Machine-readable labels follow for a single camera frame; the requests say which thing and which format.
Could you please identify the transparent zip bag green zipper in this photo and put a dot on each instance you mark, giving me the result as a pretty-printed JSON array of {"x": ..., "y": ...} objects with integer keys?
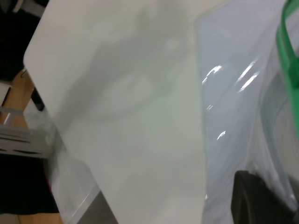
[{"x": 233, "y": 105}]

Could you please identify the grey aluminium frame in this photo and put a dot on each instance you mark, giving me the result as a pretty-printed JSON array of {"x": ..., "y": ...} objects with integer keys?
[{"x": 21, "y": 140}]

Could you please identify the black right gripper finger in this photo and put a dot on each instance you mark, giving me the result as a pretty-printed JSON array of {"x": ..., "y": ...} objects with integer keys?
[{"x": 252, "y": 203}]

